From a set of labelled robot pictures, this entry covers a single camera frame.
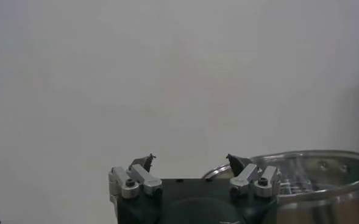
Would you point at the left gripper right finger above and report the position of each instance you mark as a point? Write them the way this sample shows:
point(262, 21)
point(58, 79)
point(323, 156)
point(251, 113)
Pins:
point(246, 181)

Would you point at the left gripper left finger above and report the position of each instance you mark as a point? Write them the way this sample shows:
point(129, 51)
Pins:
point(130, 185)

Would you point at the perforated steel steamer basket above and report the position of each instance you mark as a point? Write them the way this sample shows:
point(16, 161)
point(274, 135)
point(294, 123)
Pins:
point(319, 194)

